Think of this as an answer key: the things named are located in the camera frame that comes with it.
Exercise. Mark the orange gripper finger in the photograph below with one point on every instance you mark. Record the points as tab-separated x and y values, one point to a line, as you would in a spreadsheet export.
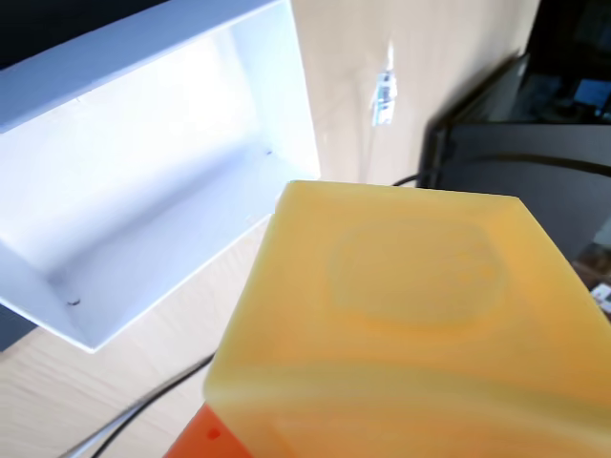
210	434

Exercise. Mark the yellow square block with stud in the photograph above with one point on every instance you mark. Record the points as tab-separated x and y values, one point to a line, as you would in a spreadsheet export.
410	324

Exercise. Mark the white open cardboard box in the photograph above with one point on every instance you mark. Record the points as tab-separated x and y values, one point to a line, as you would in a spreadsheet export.
133	167

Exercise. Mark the black monitor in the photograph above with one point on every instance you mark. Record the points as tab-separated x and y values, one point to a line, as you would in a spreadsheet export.
515	143

